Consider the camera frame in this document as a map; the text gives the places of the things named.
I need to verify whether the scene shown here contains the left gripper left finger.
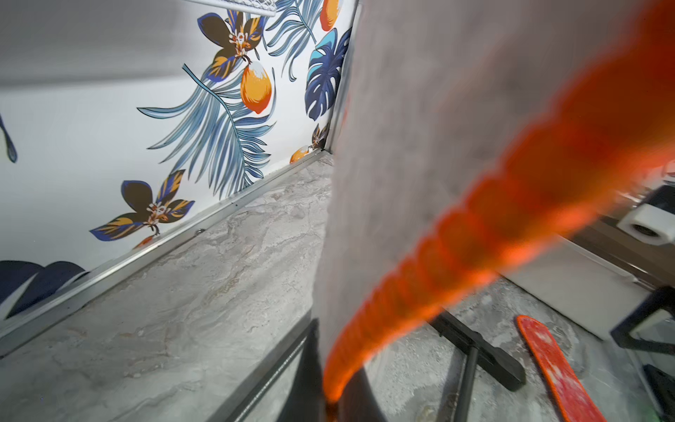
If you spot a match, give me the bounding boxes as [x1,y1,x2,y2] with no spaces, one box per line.
[277,319,324,422]

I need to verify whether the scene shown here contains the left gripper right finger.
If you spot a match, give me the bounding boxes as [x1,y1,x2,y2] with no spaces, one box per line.
[337,367,387,422]

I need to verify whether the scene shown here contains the black clothes rack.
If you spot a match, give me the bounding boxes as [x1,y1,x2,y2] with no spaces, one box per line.
[208,311,526,421]

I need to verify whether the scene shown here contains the red patterned insole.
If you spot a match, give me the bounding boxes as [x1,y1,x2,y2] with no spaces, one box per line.
[516,315,606,422]
[313,1,674,404]

